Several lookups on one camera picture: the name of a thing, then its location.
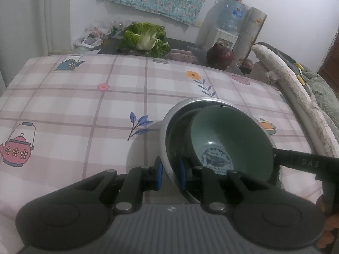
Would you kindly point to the clear plastic bags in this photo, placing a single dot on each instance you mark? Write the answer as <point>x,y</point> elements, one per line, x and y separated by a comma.
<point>91,38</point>

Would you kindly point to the dark glass table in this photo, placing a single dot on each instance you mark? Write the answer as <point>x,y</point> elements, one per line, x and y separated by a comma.
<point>185,45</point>

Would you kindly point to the green leaf print pillow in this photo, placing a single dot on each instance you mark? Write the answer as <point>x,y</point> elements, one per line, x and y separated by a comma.
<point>323,98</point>

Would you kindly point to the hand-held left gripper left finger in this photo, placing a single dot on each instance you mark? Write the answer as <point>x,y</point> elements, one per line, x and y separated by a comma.
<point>159,174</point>

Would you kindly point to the cream sofa cover towel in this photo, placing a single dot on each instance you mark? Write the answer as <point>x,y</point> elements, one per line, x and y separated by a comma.
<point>288,84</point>

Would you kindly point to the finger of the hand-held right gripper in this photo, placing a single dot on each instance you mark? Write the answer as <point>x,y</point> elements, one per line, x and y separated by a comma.
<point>286,158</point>

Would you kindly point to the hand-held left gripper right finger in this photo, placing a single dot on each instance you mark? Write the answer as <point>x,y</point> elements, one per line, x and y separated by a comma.
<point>182,175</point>

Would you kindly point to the floral paper roll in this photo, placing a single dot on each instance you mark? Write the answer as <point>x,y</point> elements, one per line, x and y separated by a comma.
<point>250,34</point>

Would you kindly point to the napa cabbage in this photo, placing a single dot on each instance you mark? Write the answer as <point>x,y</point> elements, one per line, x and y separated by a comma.
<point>145,38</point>

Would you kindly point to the white sofa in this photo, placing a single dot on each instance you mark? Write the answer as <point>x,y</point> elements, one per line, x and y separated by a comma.
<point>304,127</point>

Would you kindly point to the green ceramic bowl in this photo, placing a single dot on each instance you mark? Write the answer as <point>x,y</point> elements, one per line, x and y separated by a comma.
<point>227,132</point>

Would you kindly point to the green bottle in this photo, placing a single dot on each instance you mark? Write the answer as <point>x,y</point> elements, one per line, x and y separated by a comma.
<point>115,30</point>

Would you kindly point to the red cabbage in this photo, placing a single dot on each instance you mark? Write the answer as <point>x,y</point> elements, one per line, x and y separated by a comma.
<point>219,55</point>

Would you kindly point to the blue water jug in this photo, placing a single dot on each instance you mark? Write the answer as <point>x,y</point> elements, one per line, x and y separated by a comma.
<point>231,13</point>

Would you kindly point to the white water dispenser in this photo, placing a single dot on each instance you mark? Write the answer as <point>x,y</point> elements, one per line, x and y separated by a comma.
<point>222,38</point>

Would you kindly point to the pink packet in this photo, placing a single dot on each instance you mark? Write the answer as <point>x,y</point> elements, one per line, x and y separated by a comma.
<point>182,55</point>

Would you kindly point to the deep steel bowl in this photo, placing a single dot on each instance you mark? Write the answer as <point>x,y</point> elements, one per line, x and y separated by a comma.
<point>174,148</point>

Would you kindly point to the person's right hand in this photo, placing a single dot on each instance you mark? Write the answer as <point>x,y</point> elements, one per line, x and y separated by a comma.
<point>332,227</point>

